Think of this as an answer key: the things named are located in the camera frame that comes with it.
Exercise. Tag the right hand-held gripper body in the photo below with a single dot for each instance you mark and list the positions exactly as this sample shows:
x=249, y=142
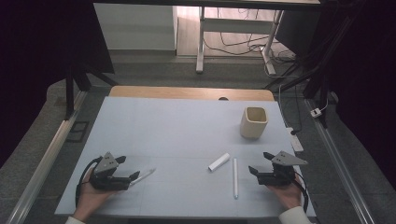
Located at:
x=280, y=172

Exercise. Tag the metal floor rail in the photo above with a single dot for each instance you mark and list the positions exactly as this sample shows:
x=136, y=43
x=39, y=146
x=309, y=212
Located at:
x=339, y=161
x=43, y=168

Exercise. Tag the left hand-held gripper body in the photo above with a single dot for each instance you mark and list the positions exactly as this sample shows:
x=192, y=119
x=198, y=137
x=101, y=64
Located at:
x=107, y=179

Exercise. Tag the dark curtain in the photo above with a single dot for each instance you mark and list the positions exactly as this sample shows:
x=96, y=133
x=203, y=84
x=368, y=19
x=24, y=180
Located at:
x=370, y=77
x=34, y=46

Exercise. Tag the white cylindrical tube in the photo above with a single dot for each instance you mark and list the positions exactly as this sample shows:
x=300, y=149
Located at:
x=219, y=161

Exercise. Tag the person's left hand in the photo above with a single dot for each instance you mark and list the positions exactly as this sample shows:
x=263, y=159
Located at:
x=90, y=199

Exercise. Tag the wooden table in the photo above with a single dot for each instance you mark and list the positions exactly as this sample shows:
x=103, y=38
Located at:
x=174, y=92

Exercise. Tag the beige pen holder cup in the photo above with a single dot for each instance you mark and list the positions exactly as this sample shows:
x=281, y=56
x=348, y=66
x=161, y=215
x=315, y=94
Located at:
x=252, y=129

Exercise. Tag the person's right hand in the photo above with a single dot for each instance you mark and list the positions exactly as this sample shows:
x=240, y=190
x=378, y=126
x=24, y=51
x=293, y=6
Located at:
x=288, y=196

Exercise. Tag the slim white pen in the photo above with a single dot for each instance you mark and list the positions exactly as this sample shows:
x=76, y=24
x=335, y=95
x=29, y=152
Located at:
x=235, y=179

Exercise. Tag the black monitor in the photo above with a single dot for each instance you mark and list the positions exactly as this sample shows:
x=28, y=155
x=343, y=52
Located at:
x=299, y=31

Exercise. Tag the white desk frame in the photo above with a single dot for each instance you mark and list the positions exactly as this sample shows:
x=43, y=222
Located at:
x=235, y=25

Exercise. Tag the black metal stand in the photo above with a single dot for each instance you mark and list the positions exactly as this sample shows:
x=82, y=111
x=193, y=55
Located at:
x=317, y=77
x=69, y=93

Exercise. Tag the white cabinet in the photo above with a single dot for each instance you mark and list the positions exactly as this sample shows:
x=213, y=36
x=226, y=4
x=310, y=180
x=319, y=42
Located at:
x=134, y=28

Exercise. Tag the translucent white pen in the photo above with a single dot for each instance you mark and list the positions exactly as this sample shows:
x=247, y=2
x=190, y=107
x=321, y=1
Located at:
x=144, y=175

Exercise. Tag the small white adapter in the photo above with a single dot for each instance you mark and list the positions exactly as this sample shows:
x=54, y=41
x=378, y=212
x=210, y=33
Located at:
x=315, y=112

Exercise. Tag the white power strip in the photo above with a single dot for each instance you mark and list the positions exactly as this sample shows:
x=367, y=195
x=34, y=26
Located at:
x=295, y=141

